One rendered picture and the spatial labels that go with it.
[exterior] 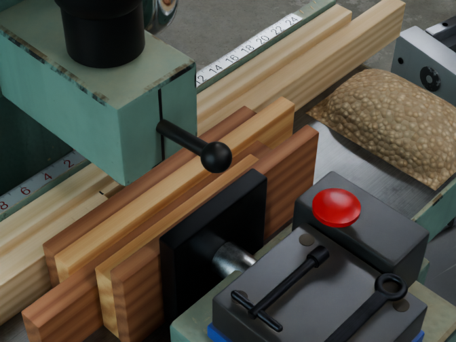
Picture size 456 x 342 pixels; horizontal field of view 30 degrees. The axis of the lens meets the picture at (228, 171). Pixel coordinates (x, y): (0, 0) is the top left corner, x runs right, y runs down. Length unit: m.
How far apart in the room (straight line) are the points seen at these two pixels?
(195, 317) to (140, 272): 0.05
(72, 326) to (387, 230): 0.22
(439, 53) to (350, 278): 0.60
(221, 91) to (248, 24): 1.73
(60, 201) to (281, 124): 0.19
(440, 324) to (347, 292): 0.08
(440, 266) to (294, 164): 0.97
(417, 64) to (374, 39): 0.27
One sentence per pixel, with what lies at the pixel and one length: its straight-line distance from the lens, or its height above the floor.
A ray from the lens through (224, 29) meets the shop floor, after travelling 2.43.
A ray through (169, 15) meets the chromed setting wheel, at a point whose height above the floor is 1.00.
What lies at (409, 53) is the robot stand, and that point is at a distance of 1.11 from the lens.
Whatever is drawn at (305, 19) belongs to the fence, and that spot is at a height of 0.95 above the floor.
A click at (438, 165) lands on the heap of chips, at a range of 0.73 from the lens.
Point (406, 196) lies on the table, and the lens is 0.72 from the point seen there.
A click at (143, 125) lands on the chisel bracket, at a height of 1.05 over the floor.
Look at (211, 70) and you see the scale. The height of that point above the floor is 0.96.
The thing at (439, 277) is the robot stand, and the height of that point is 0.21.
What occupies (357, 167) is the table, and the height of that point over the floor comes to 0.90.
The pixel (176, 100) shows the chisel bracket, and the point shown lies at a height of 1.05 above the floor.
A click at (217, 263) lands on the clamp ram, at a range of 0.58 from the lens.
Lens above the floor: 1.41
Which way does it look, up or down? 45 degrees down
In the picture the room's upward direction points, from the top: 1 degrees clockwise
